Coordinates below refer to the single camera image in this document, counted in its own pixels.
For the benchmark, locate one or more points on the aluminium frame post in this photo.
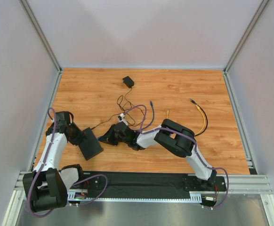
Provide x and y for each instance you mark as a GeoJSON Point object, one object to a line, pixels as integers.
{"type": "Point", "coordinates": [248, 31]}
{"type": "Point", "coordinates": [33, 20]}

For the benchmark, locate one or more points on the black power adapter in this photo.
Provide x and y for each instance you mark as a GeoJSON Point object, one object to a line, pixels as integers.
{"type": "Point", "coordinates": [128, 82]}

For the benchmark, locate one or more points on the front aluminium frame rail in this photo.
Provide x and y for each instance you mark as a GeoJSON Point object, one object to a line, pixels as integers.
{"type": "Point", "coordinates": [238, 184]}

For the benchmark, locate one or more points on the right aluminium frame post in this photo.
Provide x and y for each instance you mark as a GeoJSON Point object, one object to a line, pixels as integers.
{"type": "Point", "coordinates": [248, 31]}

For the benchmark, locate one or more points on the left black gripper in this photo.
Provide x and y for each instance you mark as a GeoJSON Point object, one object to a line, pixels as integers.
{"type": "Point", "coordinates": [79, 135]}

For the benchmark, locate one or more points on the left aluminium frame post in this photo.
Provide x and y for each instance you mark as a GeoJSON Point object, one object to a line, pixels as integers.
{"type": "Point", "coordinates": [33, 20]}

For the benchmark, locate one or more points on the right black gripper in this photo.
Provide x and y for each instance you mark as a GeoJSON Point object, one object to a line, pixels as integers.
{"type": "Point", "coordinates": [115, 134]}

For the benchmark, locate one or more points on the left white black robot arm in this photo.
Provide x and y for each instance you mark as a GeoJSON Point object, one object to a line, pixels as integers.
{"type": "Point", "coordinates": [45, 187]}

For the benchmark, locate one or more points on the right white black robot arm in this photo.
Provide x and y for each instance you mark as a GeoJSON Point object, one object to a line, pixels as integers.
{"type": "Point", "coordinates": [174, 137]}

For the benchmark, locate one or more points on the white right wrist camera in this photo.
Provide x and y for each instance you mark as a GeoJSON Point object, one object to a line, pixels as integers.
{"type": "Point", "coordinates": [121, 118]}

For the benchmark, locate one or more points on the black network switch box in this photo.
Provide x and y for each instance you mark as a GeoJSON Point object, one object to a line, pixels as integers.
{"type": "Point", "coordinates": [90, 146]}

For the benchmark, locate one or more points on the grey slotted cable duct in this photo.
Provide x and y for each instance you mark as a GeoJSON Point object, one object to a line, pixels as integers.
{"type": "Point", "coordinates": [77, 197]}

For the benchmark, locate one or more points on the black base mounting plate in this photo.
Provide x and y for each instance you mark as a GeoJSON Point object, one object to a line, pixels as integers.
{"type": "Point", "coordinates": [96, 185]}

